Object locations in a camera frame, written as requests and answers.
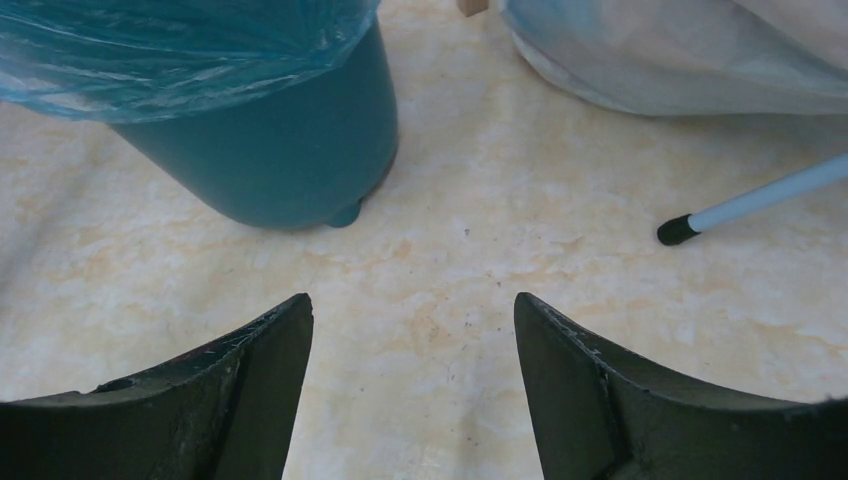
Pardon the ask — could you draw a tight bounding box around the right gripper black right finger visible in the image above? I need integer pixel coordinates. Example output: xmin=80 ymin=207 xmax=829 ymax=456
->
xmin=514 ymin=292 xmax=847 ymax=479

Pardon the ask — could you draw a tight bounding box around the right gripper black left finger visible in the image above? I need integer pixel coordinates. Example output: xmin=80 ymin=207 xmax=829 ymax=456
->
xmin=1 ymin=293 xmax=314 ymax=479

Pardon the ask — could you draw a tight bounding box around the blue plastic trash bag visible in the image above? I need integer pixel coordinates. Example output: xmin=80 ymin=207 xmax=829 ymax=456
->
xmin=1 ymin=0 xmax=378 ymax=124

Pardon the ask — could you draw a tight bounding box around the teal plastic trash bin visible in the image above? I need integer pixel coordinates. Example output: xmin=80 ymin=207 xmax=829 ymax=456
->
xmin=111 ymin=24 xmax=399 ymax=230

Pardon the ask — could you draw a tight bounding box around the large translucent stuffed bag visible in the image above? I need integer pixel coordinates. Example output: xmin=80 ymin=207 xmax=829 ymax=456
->
xmin=499 ymin=0 xmax=847 ymax=116

